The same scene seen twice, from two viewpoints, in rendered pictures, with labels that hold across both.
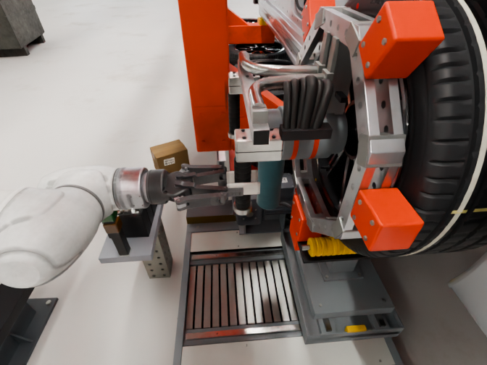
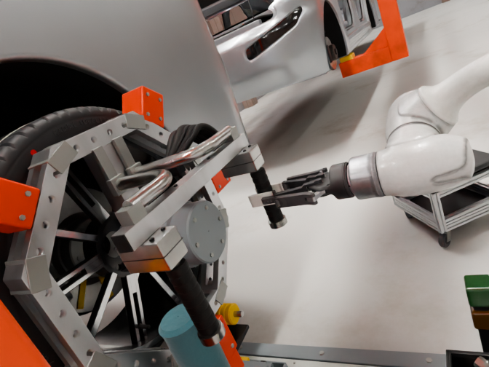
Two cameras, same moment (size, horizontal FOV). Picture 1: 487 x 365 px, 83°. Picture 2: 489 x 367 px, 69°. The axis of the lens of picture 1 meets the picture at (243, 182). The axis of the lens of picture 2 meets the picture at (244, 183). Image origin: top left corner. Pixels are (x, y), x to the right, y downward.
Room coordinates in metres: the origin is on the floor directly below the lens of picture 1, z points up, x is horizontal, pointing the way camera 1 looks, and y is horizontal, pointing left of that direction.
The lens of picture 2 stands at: (1.11, 0.44, 1.13)
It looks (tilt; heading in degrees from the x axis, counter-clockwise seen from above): 18 degrees down; 217
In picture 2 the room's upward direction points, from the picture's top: 23 degrees counter-clockwise
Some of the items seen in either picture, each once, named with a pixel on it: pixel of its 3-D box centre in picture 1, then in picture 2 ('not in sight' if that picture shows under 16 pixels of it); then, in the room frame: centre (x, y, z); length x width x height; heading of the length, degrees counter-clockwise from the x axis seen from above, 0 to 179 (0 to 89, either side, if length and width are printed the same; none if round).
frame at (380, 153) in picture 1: (325, 131); (148, 239); (0.65, -0.22, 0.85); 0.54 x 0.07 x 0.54; 5
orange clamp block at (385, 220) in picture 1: (383, 218); (210, 178); (0.34, -0.25, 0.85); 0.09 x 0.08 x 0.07; 5
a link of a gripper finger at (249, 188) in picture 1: (243, 188); (269, 191); (0.44, 0.00, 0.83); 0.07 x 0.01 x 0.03; 94
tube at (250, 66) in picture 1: (279, 49); (115, 178); (0.74, -0.09, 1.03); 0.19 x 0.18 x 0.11; 95
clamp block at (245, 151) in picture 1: (257, 144); (240, 160); (0.46, -0.03, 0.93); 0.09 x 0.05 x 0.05; 95
